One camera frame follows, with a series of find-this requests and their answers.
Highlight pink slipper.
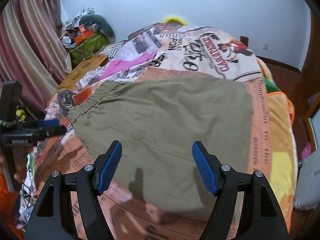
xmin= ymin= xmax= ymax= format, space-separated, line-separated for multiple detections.
xmin=300 ymin=142 xmax=312 ymax=161

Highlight yellow bed headboard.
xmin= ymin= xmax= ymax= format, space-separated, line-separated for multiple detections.
xmin=162 ymin=16 xmax=189 ymax=26

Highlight grey green pillow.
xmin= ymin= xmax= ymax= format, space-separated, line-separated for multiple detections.
xmin=80 ymin=15 xmax=114 ymax=37

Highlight green patterned storage bin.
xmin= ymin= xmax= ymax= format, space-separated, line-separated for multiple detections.
xmin=69 ymin=33 xmax=109 ymax=67

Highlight striped red beige curtain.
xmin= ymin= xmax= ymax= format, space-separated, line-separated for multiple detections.
xmin=1 ymin=0 xmax=72 ymax=113

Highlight cardboard box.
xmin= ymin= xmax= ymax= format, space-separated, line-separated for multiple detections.
xmin=56 ymin=55 xmax=108 ymax=92

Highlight white plastic stool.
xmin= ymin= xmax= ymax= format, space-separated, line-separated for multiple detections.
xmin=293 ymin=149 xmax=320 ymax=210

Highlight newspaper print bed sheet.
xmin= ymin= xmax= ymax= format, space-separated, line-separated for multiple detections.
xmin=21 ymin=23 xmax=271 ymax=239

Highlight pink garment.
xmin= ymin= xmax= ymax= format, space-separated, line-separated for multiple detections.
xmin=99 ymin=51 xmax=157 ymax=80

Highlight olive green pants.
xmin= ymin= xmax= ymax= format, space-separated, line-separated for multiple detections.
xmin=67 ymin=76 xmax=253 ymax=221

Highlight yellow orange plush blanket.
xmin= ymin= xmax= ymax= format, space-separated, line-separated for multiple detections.
xmin=257 ymin=58 xmax=298 ymax=229

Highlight orange box on bin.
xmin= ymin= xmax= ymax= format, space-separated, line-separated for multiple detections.
xmin=74 ymin=24 xmax=95 ymax=45

